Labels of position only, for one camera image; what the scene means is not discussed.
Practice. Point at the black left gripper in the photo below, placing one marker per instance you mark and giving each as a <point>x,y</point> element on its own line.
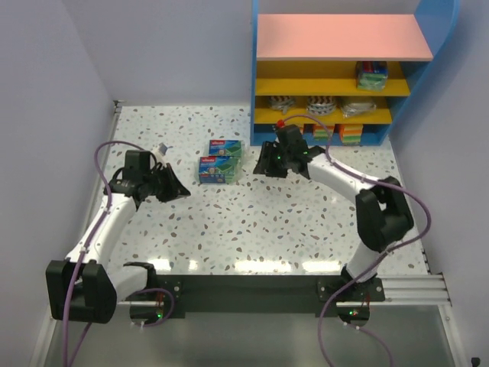
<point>164,183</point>

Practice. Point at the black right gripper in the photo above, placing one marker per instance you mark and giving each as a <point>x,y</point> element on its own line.
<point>275,161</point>

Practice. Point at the Vileda sponge pack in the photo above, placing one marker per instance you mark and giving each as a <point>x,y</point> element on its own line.
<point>225,148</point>
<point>218,169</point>
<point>371,75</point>

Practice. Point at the pink striped sponge pack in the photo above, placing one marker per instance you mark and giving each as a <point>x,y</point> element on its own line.
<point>321,105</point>
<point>281,104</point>

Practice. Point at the Scrub Daddy sponge small pack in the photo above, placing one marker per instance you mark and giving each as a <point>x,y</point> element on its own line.
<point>350,134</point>

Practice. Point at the grey mesh sponge pack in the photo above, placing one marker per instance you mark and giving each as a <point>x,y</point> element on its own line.
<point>352,106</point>

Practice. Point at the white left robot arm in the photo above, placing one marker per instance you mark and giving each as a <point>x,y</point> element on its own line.
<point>79,287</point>

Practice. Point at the blue shelf unit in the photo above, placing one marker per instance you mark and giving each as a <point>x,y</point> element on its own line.
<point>302,55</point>

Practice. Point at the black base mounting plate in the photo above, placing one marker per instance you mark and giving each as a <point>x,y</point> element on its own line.
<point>283,293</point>

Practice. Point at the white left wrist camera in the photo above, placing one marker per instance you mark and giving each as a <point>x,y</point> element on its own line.
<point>159,152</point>

